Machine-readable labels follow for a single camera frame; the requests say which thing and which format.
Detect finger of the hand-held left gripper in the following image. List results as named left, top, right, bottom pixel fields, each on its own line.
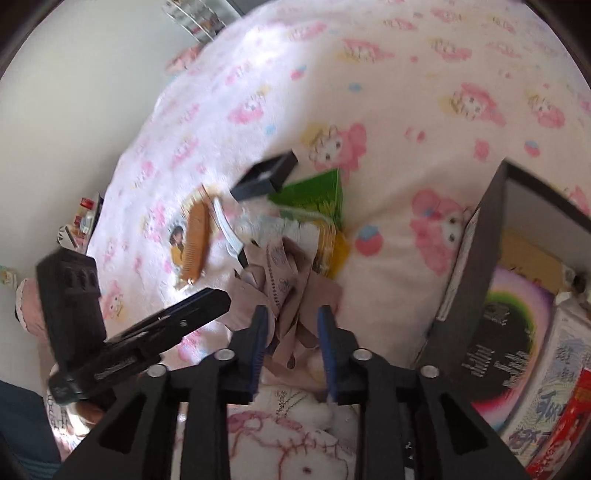
left=104, top=288, right=232, bottom=358

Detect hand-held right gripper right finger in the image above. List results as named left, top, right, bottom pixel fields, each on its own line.
left=316, top=305, right=532, bottom=480

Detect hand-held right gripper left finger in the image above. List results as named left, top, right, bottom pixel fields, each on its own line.
left=58, top=304, right=271, bottom=480

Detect beige patterned strip bundle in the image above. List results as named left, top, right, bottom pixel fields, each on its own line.
left=228, top=235, right=345, bottom=384

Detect rainbow screen protector box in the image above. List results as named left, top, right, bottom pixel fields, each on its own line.
left=457, top=268, right=556, bottom=428

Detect black cardboard box container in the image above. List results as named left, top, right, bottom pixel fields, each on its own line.
left=418, top=159, right=591, bottom=476

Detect red photo print packet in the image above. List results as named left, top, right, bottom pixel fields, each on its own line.
left=526, top=385, right=588, bottom=476

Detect cartoon figure charm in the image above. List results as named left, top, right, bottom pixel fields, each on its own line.
left=167, top=223, right=186, bottom=274

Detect wooden comb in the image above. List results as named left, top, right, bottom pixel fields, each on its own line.
left=174, top=185, right=213, bottom=291

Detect cluttered side shelf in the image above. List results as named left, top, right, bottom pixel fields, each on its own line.
left=56, top=191, right=105, bottom=254

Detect white plush with pink stitching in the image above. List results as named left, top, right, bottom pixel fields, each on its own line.
left=175, top=387, right=362, bottom=480

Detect person's dark blue trousers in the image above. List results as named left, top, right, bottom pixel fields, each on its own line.
left=0, top=378, right=62, bottom=480

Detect green and yellow snack packet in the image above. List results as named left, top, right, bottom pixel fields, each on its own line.
left=240, top=168, right=352, bottom=280

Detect small black square box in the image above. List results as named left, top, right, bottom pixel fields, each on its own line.
left=230, top=150, right=299, bottom=202

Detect brown kraft flat box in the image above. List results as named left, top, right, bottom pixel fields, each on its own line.
left=499, top=228, right=578, bottom=296

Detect cartoon print clear pouch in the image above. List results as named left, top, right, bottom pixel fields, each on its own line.
left=503, top=295, right=591, bottom=462

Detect pink cartoon printed blanket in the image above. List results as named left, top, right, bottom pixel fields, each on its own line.
left=46, top=0, right=591, bottom=462

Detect white plastic handled tool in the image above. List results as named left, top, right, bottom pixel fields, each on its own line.
left=211, top=196, right=251, bottom=269

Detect white wire rack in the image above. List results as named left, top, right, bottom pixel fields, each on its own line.
left=161, top=0, right=234, bottom=43

